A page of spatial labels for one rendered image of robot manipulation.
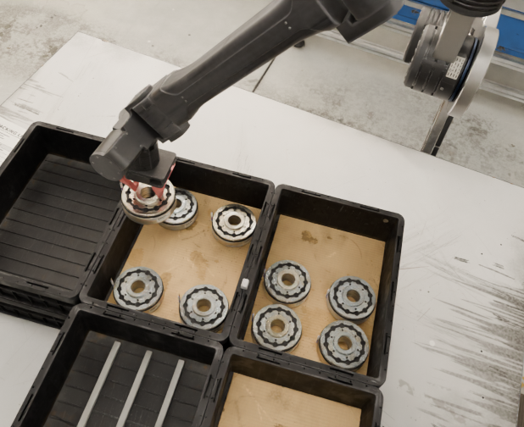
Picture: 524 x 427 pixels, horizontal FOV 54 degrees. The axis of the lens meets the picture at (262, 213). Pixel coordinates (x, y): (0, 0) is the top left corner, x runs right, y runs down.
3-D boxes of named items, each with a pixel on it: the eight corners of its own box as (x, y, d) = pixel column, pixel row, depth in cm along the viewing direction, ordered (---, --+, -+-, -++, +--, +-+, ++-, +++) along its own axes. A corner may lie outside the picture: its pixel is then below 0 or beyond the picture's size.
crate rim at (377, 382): (275, 188, 120) (276, 181, 118) (402, 220, 117) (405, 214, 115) (225, 347, 97) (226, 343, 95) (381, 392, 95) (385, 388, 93)
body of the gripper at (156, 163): (164, 186, 90) (161, 158, 84) (109, 171, 91) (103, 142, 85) (177, 159, 93) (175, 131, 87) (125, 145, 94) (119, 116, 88)
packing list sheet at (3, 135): (-7, 114, 152) (-8, 113, 152) (60, 141, 149) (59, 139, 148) (-91, 195, 134) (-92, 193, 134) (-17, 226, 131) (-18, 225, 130)
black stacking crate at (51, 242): (47, 152, 132) (35, 121, 123) (156, 181, 130) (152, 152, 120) (-42, 285, 110) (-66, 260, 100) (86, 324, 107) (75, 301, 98)
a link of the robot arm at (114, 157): (194, 120, 80) (153, 80, 77) (158, 172, 74) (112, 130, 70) (156, 144, 89) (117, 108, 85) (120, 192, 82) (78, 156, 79)
